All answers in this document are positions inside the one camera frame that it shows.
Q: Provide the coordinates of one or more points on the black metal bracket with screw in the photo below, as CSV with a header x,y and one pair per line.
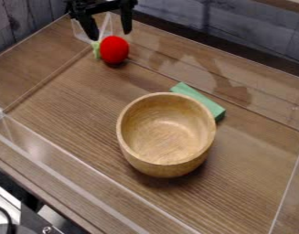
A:
x,y
47,221

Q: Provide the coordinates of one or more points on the green rectangular block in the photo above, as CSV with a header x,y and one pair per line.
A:
x,y
217,110

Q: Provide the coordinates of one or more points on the red plush fruit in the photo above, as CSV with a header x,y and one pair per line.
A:
x,y
111,49

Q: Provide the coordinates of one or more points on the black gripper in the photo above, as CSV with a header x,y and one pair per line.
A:
x,y
83,9

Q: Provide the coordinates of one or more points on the wooden bowl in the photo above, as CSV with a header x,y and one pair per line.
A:
x,y
166,131

